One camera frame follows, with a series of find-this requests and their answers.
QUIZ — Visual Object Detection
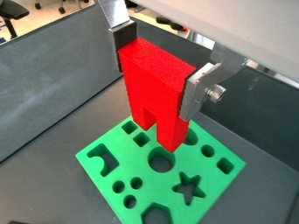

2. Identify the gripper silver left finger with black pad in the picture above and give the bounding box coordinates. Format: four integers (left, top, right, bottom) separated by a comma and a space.
96, 0, 136, 72

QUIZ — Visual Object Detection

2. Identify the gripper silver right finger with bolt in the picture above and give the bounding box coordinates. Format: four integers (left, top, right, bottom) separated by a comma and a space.
179, 43, 249, 121

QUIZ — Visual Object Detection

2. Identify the red double-square peg block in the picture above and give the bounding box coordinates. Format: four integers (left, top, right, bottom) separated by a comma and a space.
119, 38, 195, 152

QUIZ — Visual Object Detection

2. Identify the green shape-sorting board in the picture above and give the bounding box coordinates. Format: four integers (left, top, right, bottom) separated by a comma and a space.
76, 118, 246, 224

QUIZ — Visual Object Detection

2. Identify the black office chair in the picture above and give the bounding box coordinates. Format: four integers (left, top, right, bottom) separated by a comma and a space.
0, 0, 30, 39

